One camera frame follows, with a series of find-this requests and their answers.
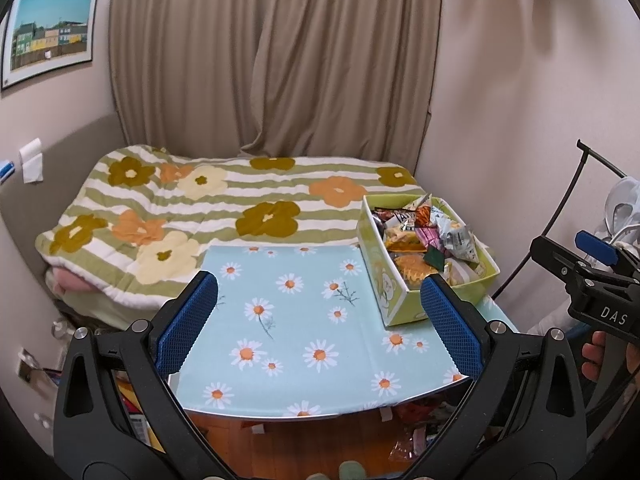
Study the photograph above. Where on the white paper note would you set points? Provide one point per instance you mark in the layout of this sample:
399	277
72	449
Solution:
31	162

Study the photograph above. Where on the black curved stand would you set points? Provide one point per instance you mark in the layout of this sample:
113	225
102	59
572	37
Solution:
582	152

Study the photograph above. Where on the floral striped blanket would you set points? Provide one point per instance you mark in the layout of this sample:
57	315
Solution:
225	195

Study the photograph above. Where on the pink pillow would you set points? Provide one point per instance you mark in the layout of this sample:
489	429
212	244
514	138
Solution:
70	280

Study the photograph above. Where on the green cardboard box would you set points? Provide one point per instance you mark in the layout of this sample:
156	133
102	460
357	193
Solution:
385	280

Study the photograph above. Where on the red clear packet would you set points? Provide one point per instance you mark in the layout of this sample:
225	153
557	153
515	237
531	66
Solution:
415	442

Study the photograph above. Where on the wall socket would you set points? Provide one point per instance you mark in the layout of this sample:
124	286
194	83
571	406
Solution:
32	367

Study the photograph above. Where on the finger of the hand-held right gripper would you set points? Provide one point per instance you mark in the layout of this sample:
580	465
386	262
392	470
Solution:
552	254
595	247

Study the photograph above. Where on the beige curtain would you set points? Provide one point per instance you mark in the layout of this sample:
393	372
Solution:
275	60

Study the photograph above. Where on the orange bread packet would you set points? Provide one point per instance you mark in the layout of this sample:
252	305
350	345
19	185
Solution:
400	242

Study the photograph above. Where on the person's right hand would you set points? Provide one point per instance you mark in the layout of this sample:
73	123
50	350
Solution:
595	360

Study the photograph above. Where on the white plastic object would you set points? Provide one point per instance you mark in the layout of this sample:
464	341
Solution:
625	200

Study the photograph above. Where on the framed wall poster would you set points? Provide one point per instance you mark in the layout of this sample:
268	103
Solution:
50	30

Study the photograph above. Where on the cartoon print snack packet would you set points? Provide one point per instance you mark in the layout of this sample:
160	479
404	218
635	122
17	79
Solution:
395	217

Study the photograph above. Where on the silver chips packet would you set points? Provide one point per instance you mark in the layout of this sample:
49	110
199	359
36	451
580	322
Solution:
457	240

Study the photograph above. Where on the round cookie packet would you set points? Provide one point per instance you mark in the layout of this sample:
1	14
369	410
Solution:
412	267

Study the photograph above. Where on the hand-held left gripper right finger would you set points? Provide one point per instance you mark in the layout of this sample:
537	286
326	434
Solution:
450	327

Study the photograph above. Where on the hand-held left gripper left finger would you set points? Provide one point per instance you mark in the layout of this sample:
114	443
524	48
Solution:
187	322

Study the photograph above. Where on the person's green sock foot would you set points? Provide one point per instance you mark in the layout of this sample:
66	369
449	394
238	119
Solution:
352	471

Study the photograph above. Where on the daisy print tablecloth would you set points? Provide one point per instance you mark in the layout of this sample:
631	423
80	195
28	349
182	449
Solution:
300	325

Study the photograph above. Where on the blue wall card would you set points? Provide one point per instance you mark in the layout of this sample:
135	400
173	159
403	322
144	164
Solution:
5	170

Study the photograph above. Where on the pink striped snack packet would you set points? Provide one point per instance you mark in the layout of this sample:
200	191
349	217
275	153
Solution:
426	236

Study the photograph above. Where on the white snack packet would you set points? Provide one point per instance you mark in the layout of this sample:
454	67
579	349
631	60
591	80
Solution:
465	272

